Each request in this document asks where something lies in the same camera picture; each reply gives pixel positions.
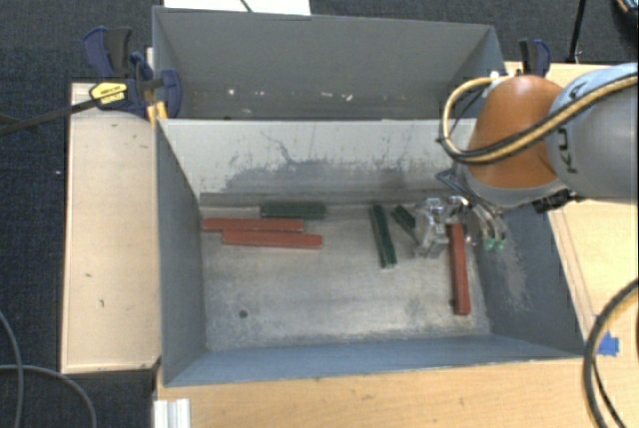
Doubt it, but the pale wood flat board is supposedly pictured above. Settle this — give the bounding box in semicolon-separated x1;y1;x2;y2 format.
60;81;164;374

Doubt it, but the dark green flat block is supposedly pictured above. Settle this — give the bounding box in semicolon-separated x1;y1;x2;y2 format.
389;204;418;233
367;204;398;269
259;201;328;219

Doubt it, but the grey metal bin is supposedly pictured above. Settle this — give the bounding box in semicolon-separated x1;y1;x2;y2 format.
151;5;586;388

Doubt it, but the red-brown flat block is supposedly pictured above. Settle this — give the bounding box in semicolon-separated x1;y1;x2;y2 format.
201;216;306;233
221;229;323;251
446;222;472;317

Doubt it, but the black cylinder on white bracket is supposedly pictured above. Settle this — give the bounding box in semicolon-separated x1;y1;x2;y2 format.
531;192;584;214

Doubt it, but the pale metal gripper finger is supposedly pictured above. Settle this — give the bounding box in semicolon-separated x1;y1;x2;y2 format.
415;198;446;237
412;226;451;260

